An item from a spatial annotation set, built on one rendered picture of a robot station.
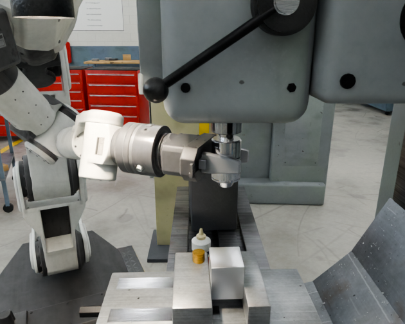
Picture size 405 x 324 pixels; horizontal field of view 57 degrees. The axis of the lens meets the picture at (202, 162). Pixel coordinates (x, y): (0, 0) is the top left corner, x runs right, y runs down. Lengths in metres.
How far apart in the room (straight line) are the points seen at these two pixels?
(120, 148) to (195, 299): 0.26
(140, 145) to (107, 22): 9.24
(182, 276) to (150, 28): 0.39
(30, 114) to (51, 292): 0.79
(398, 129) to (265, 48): 0.47
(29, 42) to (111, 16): 8.97
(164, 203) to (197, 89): 2.09
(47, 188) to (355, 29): 0.94
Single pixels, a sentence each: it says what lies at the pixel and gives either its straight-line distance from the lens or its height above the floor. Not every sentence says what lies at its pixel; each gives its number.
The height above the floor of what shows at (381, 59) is 1.39.
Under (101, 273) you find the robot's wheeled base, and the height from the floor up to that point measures 0.57.
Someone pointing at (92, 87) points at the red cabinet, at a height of 0.76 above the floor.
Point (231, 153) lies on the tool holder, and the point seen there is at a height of 1.25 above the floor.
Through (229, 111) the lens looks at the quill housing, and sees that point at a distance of 0.47.
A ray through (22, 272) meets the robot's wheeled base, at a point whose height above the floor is 0.57.
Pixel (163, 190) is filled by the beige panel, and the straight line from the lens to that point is 2.49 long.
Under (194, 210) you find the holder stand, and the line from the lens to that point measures 0.96.
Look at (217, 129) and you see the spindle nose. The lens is 0.56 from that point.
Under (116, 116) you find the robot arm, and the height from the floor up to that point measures 1.29.
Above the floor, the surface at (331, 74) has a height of 1.38.
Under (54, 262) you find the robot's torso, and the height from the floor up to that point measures 0.69.
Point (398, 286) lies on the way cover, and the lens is 0.79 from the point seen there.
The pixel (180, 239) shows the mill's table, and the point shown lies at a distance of 0.96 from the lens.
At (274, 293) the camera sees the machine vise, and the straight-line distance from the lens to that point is 0.68.
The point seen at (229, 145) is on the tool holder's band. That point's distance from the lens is 0.56.
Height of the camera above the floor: 1.42
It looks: 19 degrees down
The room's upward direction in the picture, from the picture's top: straight up
